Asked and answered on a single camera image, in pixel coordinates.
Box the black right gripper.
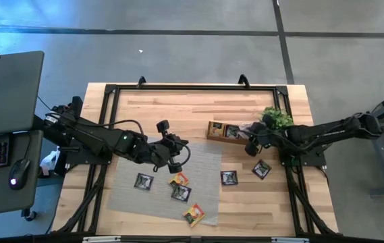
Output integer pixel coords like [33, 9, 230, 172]
[245, 115, 289, 157]

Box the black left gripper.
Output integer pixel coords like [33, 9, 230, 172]
[143, 119, 190, 174]

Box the yellow orange tea packet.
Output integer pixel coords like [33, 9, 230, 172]
[182, 202, 207, 228]
[210, 121, 226, 138]
[169, 171, 190, 188]

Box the green artificial plant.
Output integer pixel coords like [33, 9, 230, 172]
[260, 106, 295, 131]

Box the brown wooden compartment tray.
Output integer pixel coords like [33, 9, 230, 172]
[207, 120, 252, 146]

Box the grey woven placemat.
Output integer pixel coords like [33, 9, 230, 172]
[106, 136, 223, 227]

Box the black desk leg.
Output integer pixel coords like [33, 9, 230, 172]
[31, 96, 84, 148]

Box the white plastic object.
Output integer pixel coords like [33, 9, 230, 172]
[39, 149, 61, 177]

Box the black computer mouse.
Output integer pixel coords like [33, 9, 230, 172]
[8, 158, 32, 191]

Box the grey two-tier desk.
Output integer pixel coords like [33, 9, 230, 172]
[0, 50, 45, 219]

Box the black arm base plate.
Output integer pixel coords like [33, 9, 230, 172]
[279, 141, 327, 167]
[58, 137, 115, 166]

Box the white frame bracket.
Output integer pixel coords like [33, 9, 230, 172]
[271, 237, 310, 243]
[82, 236, 121, 243]

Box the black floor cable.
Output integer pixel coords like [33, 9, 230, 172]
[36, 95, 57, 115]

